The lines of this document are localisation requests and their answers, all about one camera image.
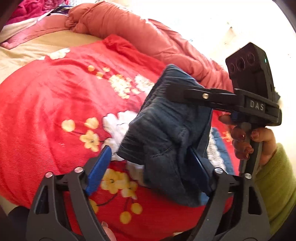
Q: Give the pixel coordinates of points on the pink quilted comforter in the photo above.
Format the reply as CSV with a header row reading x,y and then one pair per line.
x,y
148,36

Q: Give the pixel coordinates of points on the blue denim lace-trimmed pants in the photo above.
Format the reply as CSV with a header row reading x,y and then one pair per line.
x,y
157,140

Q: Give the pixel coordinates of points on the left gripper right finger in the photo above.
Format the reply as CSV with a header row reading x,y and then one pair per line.
x,y
235,209

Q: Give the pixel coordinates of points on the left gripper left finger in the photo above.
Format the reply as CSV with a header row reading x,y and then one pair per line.
x,y
61,209

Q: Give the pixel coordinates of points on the magenta folded clothes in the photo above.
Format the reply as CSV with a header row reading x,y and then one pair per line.
x,y
33,8

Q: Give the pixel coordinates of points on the right hand red nails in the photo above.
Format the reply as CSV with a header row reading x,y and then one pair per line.
x,y
241,141

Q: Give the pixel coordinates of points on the beige bed sheet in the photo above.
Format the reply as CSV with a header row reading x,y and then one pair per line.
x,y
13,59

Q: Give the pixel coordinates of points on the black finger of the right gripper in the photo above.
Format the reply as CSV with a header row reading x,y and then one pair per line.
x,y
213,98

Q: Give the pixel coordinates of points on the left hand red nails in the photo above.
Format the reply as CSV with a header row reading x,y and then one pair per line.
x,y
108,231

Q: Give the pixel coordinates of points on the right forearm green sleeve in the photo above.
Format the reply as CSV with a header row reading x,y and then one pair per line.
x,y
276,182

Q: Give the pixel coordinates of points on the red floral blanket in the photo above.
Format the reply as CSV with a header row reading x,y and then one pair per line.
x,y
60,110

